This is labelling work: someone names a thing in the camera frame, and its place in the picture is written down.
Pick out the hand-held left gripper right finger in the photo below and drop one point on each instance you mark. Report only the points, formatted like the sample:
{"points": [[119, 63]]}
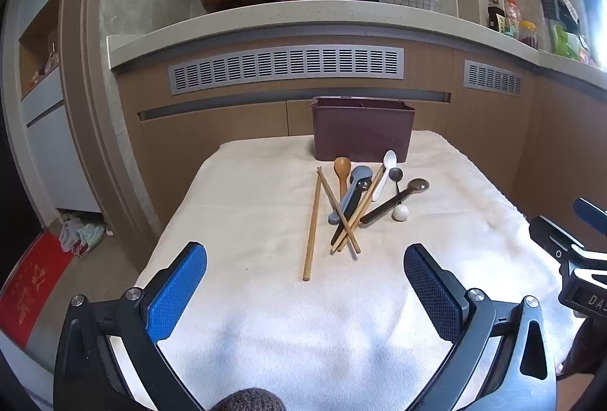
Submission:
{"points": [[427, 292]]}

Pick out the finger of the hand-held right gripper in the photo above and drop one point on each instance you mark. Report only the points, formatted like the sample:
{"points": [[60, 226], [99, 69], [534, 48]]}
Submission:
{"points": [[588, 208], [552, 235]]}

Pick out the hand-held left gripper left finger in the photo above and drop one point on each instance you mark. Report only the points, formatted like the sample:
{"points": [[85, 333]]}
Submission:
{"points": [[178, 292]]}

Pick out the grey-blue plastic spoon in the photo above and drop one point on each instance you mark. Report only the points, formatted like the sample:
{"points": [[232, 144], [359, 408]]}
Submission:
{"points": [[360, 174]]}

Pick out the wooden spoon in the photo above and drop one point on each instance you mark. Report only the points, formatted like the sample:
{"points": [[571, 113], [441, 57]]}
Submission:
{"points": [[342, 166]]}

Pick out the purple plastic utensil holder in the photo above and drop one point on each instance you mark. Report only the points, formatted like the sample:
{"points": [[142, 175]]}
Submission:
{"points": [[363, 126]]}

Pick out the person's right forearm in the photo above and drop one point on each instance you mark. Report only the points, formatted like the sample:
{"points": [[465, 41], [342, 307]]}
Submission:
{"points": [[585, 344]]}

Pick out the white towel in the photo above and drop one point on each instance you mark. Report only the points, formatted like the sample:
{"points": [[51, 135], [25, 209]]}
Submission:
{"points": [[246, 221]]}

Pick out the slim dark metal spoon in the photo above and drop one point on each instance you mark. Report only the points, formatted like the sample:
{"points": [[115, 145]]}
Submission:
{"points": [[345, 223]]}

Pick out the small metal spoon white knob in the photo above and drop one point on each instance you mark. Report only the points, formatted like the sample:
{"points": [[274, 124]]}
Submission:
{"points": [[396, 174]]}

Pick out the brown knitted cloth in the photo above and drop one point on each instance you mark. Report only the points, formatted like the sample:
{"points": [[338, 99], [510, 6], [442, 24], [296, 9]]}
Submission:
{"points": [[249, 399]]}

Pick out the white plastic spoon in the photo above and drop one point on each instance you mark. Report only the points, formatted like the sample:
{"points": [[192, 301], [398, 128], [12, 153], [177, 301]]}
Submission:
{"points": [[389, 158]]}

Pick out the red floor mat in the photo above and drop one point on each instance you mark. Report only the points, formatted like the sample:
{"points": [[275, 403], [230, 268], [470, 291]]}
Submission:
{"points": [[33, 283]]}

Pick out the short grey vent grille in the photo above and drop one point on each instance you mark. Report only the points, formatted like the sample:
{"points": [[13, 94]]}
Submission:
{"points": [[493, 78]]}

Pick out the green packet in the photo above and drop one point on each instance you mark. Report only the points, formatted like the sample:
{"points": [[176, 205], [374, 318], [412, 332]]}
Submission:
{"points": [[566, 43]]}

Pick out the white side cabinet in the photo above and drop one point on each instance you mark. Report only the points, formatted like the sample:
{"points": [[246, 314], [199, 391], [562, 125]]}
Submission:
{"points": [[52, 131]]}

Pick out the dark sauce bottle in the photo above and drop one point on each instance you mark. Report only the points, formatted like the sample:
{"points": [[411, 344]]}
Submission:
{"points": [[496, 17]]}

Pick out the long grey vent grille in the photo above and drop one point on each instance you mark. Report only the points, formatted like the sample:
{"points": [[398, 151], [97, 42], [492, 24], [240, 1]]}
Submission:
{"points": [[284, 66]]}

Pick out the white stone countertop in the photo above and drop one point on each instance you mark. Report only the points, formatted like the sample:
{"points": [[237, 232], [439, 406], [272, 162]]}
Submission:
{"points": [[308, 15]]}

